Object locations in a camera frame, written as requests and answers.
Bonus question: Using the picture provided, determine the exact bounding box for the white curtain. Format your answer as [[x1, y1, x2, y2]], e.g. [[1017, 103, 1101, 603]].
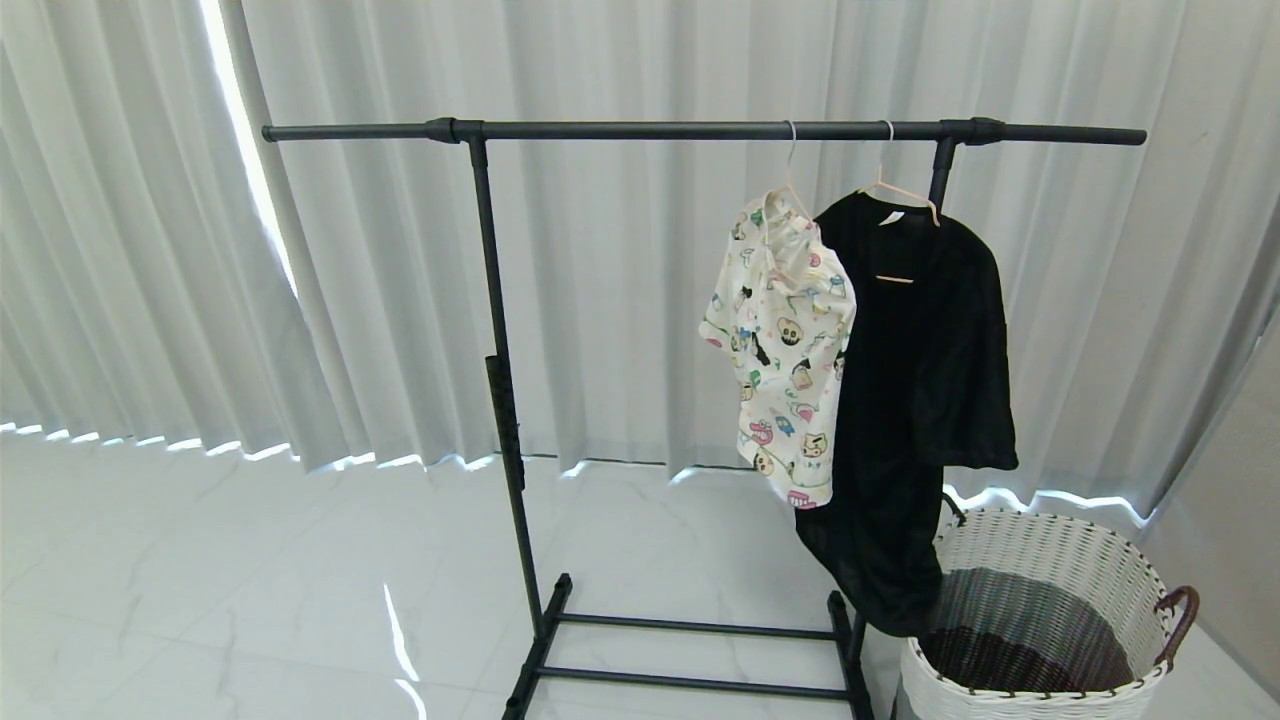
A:
[[0, 0, 1280, 521]]

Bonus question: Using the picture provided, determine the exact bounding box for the pink clothes hanger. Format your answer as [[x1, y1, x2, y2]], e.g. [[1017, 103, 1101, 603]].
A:
[[762, 120, 816, 231], [857, 120, 944, 287]]

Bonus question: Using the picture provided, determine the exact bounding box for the white laundry basket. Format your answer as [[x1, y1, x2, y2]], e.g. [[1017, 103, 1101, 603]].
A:
[[895, 490, 1201, 720]]

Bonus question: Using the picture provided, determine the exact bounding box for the black garment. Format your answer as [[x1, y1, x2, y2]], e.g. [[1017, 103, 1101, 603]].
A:
[[794, 189, 1020, 639]]

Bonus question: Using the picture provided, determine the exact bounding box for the black clothes rack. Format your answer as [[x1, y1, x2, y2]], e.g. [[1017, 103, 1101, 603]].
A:
[[261, 116, 1149, 720]]

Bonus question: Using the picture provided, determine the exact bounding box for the cream printed garment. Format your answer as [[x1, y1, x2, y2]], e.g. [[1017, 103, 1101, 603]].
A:
[[698, 187, 859, 511]]

